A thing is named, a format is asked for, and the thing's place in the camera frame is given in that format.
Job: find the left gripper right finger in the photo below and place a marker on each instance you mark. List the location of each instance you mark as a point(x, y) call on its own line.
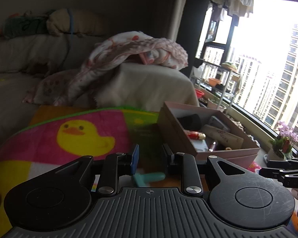
point(183, 166)

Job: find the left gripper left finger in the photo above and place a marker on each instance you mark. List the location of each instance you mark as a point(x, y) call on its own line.
point(114, 166)

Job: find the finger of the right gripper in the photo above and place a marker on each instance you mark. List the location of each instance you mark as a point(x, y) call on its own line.
point(289, 178)
point(283, 165)

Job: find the red lighter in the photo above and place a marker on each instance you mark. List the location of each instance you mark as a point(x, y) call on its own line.
point(194, 135)

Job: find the cream cosmetic tube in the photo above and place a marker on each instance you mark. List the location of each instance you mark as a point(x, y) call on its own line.
point(224, 138)

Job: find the white usb charger hub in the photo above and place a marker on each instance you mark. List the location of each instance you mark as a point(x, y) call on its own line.
point(217, 123)

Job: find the white small carton box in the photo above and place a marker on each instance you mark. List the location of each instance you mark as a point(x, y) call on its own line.
point(200, 145)

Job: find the pink lipstick tube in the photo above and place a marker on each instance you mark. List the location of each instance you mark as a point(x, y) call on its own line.
point(213, 146)

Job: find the potted pink flower plant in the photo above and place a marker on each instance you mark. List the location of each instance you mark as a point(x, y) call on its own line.
point(281, 146)

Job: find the pink cardboard box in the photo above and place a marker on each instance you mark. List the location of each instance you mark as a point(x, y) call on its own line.
point(178, 141)

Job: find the colourful duck play mat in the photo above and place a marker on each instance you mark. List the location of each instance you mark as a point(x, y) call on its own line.
point(39, 148)

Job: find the red plastic basin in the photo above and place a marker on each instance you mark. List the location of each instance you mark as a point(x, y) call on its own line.
point(199, 93)

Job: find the pink floral blanket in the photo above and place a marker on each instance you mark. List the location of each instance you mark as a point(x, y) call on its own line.
point(63, 88)

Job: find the metal balcony shelf rack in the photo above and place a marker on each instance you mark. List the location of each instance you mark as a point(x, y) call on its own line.
point(213, 73)

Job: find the beige covered sofa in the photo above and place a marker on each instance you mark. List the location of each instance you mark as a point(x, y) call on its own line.
point(128, 69)

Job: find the green plush toy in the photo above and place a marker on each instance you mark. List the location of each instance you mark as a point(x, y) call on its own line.
point(25, 25)

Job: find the beige pillow with blue strap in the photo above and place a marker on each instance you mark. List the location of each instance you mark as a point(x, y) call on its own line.
point(78, 22)

